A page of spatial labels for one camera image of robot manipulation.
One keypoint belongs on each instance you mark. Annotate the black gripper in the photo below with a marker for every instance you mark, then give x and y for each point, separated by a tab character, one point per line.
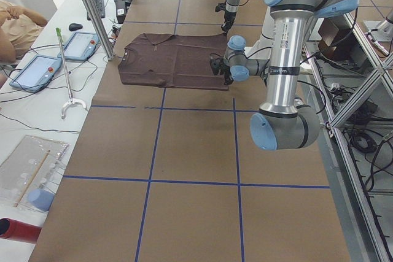
229	18
227	76

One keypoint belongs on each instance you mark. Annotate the brown t-shirt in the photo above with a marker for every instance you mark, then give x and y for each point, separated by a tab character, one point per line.
172	61

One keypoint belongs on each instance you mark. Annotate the cardboard box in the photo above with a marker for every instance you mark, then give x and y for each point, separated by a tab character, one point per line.
337	40

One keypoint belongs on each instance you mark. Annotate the blue tape line crosswise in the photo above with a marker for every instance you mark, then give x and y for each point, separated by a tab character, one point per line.
238	179

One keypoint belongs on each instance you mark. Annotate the black keyboard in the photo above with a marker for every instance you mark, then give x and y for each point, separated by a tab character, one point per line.
100	5

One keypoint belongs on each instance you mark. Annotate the far blue teach pendant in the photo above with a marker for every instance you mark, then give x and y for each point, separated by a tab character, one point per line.
80	46

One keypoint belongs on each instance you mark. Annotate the blue teach pendant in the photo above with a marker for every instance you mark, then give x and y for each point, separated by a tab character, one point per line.
37	74
80	46

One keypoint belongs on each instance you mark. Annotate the black computer mouse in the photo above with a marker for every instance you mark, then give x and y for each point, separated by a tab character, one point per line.
74	27

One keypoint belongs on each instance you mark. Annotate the white reacher grabber stick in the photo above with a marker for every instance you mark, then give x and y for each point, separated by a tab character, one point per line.
72	101

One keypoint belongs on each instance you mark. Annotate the blue tape line lengthwise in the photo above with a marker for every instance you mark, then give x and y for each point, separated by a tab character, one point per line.
191	182

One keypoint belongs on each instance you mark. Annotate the near blue teach pendant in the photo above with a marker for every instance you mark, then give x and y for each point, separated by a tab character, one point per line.
37	74

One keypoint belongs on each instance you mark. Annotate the person in beige shirt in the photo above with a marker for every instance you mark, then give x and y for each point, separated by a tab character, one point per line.
20	27

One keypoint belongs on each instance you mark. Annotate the wooden stick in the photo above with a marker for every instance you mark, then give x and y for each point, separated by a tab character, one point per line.
33	175

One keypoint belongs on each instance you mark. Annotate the clear plastic bag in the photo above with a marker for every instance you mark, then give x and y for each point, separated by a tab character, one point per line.
16	170

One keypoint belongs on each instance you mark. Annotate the blue plastic cup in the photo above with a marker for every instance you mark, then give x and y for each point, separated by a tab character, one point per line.
41	199

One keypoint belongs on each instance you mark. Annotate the red cylinder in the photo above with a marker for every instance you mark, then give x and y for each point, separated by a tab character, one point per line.
15	230

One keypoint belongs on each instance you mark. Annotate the aluminium frame post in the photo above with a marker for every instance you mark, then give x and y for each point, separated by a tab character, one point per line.
99	28

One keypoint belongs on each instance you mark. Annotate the aluminium frame rail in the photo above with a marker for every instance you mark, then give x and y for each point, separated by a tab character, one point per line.
354	98

